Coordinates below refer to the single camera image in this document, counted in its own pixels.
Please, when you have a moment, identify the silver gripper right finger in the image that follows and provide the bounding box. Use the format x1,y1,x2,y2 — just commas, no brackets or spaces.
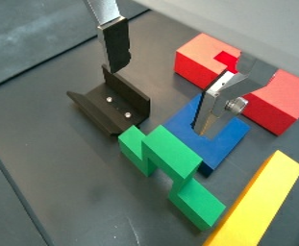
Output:
192,52,277,135

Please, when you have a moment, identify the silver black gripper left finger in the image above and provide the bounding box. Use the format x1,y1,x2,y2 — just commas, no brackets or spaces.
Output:
82,0,130,73

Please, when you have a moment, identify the blue U-shaped block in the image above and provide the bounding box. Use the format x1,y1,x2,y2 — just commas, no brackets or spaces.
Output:
162,95,249,177

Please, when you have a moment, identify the black angled fixture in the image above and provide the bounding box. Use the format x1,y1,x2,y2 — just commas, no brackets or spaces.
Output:
66,65,149,136

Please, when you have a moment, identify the red puzzle base block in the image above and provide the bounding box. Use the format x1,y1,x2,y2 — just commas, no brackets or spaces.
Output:
173,34,299,135

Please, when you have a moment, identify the green stepped block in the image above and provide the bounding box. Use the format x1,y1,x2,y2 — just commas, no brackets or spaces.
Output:
117,125,225,231

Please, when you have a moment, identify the yellow long block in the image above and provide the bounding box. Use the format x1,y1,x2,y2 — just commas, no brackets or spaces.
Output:
202,150,299,246

